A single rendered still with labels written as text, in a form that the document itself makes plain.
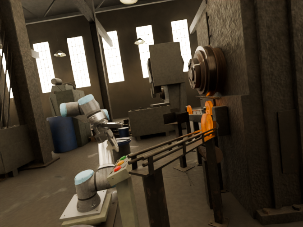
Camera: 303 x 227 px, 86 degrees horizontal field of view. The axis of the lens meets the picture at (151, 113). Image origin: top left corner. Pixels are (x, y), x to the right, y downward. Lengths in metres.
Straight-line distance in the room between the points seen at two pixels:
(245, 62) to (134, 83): 10.71
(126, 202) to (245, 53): 1.15
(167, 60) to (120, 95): 7.92
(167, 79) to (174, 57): 0.58
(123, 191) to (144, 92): 10.79
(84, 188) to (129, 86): 10.56
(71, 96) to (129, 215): 3.90
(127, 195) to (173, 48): 3.86
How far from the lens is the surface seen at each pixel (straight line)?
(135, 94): 11.65
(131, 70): 11.86
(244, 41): 1.28
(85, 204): 1.54
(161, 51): 4.32
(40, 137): 3.74
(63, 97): 4.71
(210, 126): 1.18
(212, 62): 1.45
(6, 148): 3.58
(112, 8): 10.47
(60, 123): 4.45
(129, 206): 1.01
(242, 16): 1.32
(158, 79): 4.15
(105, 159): 1.50
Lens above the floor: 0.92
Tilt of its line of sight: 5 degrees down
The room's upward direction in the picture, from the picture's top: 8 degrees counter-clockwise
